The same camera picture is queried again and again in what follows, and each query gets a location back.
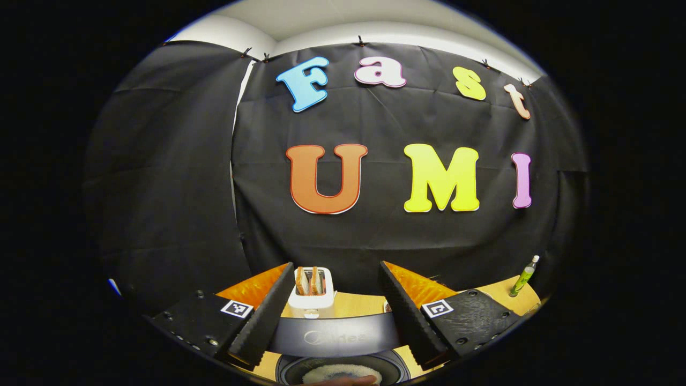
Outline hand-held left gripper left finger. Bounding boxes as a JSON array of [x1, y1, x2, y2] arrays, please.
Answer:
[[147, 262, 295, 370]]

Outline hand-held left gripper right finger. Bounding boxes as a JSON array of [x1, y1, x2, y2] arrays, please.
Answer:
[[378, 261, 523, 370]]

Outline dark grey rice cooker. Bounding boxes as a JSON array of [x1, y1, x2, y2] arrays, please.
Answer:
[[268, 313, 412, 386]]

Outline white rice portion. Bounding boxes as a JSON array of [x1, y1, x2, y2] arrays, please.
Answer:
[[303, 364, 383, 385]]

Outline white toaster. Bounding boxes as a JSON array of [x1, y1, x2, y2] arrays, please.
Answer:
[[288, 268, 337, 320]]

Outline green tea bottle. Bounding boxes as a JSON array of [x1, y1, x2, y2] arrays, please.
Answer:
[[509, 255, 540, 298]]

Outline black backdrop cloth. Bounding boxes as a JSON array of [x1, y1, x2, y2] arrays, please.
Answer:
[[83, 40, 590, 317]]

